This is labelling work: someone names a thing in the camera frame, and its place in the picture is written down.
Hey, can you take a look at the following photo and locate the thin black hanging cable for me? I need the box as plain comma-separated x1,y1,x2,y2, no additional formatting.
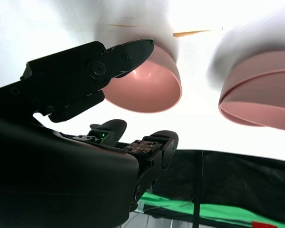
200,150,205,202

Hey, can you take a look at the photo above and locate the green cloth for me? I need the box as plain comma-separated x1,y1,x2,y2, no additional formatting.
139,191,285,228

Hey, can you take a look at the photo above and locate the pink plastic bowl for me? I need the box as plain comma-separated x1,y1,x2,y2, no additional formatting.
217,68,285,133
222,50,285,95
103,45,183,114

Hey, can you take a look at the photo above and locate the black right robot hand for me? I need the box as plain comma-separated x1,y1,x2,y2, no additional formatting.
0,38,180,228

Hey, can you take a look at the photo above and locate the black stand pole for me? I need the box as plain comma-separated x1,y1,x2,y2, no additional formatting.
193,152,202,228

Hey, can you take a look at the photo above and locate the small orange sliver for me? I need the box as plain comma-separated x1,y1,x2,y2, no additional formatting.
172,30,212,38

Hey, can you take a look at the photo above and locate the small red object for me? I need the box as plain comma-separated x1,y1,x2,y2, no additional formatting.
251,220,271,228

